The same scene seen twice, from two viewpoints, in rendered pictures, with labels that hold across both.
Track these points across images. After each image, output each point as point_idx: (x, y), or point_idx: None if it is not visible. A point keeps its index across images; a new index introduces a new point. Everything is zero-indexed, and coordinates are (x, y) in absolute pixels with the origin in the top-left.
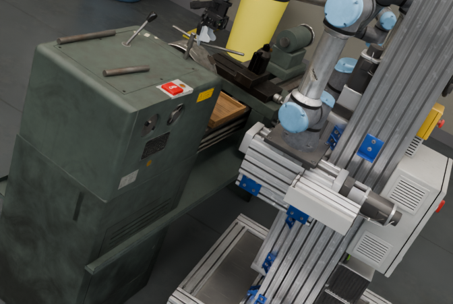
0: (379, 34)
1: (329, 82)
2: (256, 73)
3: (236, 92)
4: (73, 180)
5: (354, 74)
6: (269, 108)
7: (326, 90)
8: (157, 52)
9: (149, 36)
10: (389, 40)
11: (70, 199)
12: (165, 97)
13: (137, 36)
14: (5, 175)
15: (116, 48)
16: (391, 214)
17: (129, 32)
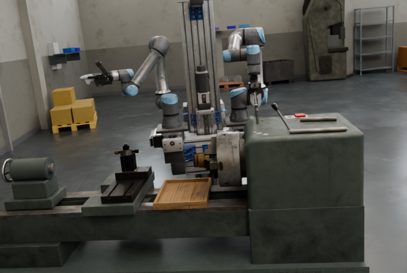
0: None
1: (175, 112)
2: (136, 167)
3: (146, 187)
4: None
5: (208, 83)
6: (152, 173)
7: (177, 118)
8: (272, 126)
9: (257, 132)
10: (165, 72)
11: None
12: (311, 114)
13: (269, 132)
14: (355, 267)
15: (302, 128)
16: None
17: (271, 134)
